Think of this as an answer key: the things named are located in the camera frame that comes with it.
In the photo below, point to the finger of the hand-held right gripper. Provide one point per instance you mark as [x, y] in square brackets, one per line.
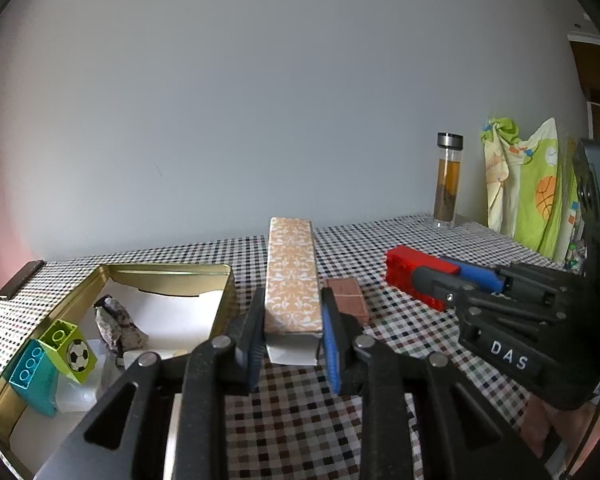
[475, 272]
[442, 287]

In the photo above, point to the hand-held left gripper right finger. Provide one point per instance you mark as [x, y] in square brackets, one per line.
[332, 355]

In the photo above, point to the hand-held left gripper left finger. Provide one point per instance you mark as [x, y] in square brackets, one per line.
[252, 360]

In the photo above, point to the red toy block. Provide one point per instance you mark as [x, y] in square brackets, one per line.
[400, 270]

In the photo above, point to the gold metal tin box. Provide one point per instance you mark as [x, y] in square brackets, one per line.
[222, 310]

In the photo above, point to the white rectangular block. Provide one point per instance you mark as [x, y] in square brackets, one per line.
[170, 353]

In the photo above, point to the orange patterned long box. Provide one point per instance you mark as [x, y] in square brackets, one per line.
[290, 280]

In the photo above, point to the green toy block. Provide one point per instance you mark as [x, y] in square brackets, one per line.
[60, 342]

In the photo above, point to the blue printed toy block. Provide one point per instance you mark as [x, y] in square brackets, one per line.
[35, 385]

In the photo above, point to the brown chocolate-like bar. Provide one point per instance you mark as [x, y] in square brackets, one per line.
[350, 300]

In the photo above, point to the white paper liner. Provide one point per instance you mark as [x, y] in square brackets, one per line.
[180, 315]

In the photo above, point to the glass tea bottle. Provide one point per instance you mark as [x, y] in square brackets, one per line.
[447, 185]

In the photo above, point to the green yellow printed cloth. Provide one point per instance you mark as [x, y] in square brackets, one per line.
[535, 195]

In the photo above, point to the grey rough rock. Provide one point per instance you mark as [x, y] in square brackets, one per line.
[117, 327]

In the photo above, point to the translucent white block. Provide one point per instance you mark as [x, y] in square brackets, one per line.
[80, 396]

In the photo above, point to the brown wooden door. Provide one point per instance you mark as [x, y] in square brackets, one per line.
[592, 85]

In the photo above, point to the black flat object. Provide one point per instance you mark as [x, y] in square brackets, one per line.
[20, 280]

